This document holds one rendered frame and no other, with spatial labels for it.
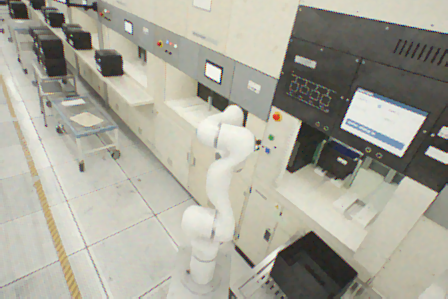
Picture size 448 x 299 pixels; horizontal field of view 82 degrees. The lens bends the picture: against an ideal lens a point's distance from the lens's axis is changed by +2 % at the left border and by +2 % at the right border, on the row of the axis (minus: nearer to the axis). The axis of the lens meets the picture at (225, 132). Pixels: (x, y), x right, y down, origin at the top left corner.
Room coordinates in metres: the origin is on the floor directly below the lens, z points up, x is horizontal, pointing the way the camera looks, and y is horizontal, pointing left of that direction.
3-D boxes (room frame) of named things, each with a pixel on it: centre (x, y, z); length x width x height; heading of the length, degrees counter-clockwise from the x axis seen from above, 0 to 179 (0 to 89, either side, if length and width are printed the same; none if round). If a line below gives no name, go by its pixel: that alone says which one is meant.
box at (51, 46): (3.54, 2.62, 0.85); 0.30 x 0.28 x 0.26; 44
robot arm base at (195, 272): (0.74, 0.00, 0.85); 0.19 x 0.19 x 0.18
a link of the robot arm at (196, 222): (0.74, 0.03, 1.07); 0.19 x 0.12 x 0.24; 85
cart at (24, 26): (4.73, 3.91, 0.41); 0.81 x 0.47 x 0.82; 46
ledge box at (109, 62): (3.06, 1.56, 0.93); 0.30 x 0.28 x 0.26; 42
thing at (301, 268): (0.78, -0.53, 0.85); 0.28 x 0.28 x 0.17; 40
